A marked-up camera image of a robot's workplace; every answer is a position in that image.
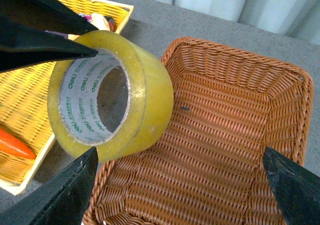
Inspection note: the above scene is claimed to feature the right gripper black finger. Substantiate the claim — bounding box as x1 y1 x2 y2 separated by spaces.
0 15 98 73
0 0 98 35

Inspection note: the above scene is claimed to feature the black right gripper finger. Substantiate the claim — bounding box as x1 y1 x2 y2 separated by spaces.
262 147 320 225
0 147 98 225

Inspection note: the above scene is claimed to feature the yellowish packing tape roll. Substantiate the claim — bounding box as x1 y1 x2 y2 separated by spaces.
47 30 174 162

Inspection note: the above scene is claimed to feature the yellow woven basket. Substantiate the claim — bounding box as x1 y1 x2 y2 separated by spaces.
0 0 134 196

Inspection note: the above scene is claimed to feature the brown wicker basket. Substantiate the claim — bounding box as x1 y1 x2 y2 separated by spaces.
82 37 315 225

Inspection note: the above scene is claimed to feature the small purple can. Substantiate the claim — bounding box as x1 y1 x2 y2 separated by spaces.
79 13 118 33

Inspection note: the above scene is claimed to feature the orange toy carrot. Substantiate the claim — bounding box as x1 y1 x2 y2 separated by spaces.
0 128 36 160

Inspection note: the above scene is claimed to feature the grey curtain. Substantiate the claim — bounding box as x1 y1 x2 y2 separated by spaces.
155 0 320 45

